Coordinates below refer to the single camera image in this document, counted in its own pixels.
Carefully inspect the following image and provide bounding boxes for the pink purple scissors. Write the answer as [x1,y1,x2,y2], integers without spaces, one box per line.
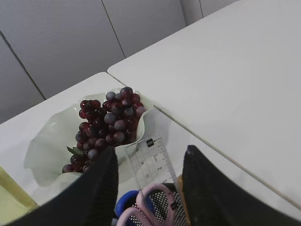
[115,183,181,226]

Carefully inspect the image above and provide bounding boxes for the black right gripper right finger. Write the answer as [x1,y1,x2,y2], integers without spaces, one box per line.
[182,145,301,226]

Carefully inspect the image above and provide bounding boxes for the purple grape bunch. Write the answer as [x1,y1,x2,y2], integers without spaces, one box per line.
[62,87,146,173]

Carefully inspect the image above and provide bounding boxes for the gold glitter pen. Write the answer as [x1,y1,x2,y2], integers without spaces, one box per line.
[177,175,191,226]

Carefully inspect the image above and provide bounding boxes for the clear plastic ruler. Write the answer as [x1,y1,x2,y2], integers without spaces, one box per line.
[125,137,178,190]

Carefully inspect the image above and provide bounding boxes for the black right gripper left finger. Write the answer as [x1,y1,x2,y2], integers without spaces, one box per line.
[8,146,119,226]

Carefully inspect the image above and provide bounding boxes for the blue scissors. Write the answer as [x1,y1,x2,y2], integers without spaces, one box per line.
[114,190,153,226]

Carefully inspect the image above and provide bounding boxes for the black mesh pen holder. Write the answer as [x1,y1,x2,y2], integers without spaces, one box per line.
[112,183,189,226]

